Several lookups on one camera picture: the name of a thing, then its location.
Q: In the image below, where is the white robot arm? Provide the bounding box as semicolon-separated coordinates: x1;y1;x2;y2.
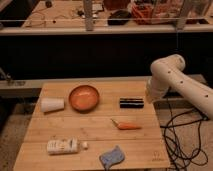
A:
146;54;213;120

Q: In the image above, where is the black rectangular box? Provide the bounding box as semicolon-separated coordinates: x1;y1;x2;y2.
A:
119;98;144;108

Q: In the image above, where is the orange wooden bowl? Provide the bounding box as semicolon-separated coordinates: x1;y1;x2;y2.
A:
68;85;100;112

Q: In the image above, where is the orange toy carrot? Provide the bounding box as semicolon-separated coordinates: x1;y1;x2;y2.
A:
111;119;142;130

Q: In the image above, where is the white paper cup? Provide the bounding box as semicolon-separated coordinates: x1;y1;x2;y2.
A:
40;98;65;113

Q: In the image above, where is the black object on bench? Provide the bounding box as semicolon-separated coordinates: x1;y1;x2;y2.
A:
107;10;131;26

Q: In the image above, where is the blue cloth rag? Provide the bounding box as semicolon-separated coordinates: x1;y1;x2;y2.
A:
99;146;125;171

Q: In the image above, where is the white plastic bottle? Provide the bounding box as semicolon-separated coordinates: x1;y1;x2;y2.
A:
46;138;89;155

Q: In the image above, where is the orange crate on bench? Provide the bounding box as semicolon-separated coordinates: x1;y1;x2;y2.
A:
132;5;152;25

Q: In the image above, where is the metal clamp at left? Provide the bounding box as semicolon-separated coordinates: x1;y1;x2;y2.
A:
0;67;26;86

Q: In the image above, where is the metal frame post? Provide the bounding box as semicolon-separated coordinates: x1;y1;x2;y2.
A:
83;0;93;31

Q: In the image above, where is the black floor cable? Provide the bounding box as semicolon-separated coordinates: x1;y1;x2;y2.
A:
159;96;210;171

